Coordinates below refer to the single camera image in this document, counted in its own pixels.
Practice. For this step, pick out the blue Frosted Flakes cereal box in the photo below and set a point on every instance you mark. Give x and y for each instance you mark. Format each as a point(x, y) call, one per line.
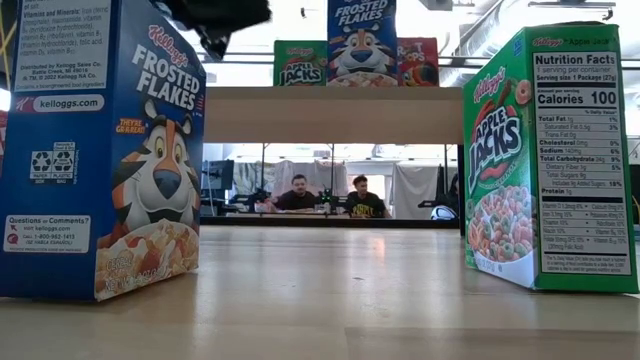
point(362, 45)
point(65, 175)

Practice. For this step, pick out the silver ceiling duct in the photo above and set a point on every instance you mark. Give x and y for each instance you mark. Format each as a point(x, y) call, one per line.
point(480, 45)

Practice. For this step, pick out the ceiling track light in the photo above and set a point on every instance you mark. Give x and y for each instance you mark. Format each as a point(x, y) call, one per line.
point(570, 4)

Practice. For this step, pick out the black aluminium rig frame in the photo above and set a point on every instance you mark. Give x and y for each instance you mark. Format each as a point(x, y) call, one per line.
point(325, 223)

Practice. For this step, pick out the wooden shelf with black legs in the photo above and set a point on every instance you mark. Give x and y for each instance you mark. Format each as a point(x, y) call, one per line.
point(330, 115)

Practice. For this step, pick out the green Apple Jacks cereal box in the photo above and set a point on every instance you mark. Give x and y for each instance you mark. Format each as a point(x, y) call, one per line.
point(500, 175)
point(300, 65)

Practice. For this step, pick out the black monitor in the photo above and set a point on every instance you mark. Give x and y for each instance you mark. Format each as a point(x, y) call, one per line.
point(217, 175)

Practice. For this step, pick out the background black robot arm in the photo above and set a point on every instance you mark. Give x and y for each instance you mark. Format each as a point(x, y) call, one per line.
point(326, 199)
point(257, 199)

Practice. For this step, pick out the patterned hanging cloth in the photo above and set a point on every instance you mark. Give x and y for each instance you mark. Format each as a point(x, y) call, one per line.
point(247, 177)

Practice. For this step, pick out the white hanging cloth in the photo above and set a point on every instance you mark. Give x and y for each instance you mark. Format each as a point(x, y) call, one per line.
point(412, 190)
point(310, 175)

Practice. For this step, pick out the person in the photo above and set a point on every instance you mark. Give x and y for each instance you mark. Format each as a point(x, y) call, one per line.
point(454, 192)
point(364, 201)
point(297, 200)

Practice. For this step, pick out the red Froot Loops cereal box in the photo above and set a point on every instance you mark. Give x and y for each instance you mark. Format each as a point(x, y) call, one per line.
point(2, 140)
point(420, 62)

